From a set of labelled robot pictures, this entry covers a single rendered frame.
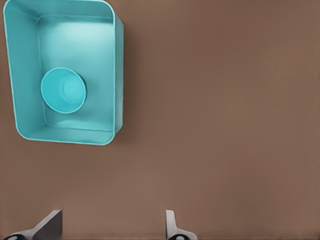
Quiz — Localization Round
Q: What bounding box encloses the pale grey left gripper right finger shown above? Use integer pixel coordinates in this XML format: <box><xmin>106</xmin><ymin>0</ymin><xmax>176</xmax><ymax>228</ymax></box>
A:
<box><xmin>165</xmin><ymin>209</ymin><xmax>198</xmax><ymax>240</ymax></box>

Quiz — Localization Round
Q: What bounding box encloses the teal rectangular plastic box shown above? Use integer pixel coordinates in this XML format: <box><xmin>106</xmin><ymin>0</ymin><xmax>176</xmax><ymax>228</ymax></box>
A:
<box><xmin>2</xmin><ymin>0</ymin><xmax>125</xmax><ymax>147</ymax></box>

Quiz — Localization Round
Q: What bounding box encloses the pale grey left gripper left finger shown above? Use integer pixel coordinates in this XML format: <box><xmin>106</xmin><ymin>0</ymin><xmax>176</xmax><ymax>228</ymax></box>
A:
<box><xmin>1</xmin><ymin>209</ymin><xmax>63</xmax><ymax>240</ymax></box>

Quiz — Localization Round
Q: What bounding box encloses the teal round cup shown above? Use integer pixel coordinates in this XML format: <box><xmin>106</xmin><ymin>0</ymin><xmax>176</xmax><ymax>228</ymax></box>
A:
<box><xmin>40</xmin><ymin>67</ymin><xmax>88</xmax><ymax>115</ymax></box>

